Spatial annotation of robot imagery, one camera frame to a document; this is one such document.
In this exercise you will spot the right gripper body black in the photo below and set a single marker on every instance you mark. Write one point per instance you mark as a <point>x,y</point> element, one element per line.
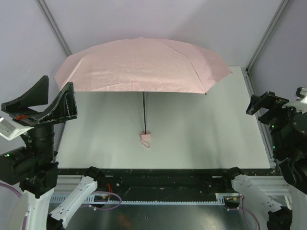
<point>267,105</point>

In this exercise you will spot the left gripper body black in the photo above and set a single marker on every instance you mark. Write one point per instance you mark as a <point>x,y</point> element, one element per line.
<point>38,117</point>

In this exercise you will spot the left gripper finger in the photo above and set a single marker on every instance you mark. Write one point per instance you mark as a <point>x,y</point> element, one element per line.
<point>63,107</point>
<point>35,96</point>

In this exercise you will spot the pink folding umbrella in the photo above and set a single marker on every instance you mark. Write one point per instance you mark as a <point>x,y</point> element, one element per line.
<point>143,65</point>

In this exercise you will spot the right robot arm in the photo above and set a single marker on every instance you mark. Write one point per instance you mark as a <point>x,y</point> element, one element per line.
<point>281,200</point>

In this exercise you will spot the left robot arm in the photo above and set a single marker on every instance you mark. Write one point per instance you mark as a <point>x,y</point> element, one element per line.
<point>33,167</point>

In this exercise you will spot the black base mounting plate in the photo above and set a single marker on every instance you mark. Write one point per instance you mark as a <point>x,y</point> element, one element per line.
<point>165,184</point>

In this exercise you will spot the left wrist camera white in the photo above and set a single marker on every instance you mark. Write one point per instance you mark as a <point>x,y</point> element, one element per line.
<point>12,130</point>

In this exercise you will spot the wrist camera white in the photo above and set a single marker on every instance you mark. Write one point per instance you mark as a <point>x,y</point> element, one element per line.
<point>301,99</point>
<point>12,130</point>

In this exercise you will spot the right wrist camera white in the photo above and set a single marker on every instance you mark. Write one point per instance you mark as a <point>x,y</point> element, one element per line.
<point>301,99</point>

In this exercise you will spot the left aluminium frame post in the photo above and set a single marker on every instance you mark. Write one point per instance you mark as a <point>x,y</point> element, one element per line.
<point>53,26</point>

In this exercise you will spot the aluminium frame post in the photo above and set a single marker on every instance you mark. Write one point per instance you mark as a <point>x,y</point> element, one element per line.
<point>276,20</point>
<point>53,26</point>

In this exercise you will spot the right aluminium frame post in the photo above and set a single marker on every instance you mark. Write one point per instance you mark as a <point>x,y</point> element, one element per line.
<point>276,20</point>

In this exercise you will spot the grey cable duct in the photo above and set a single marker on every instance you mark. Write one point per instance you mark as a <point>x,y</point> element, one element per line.
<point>218,199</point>

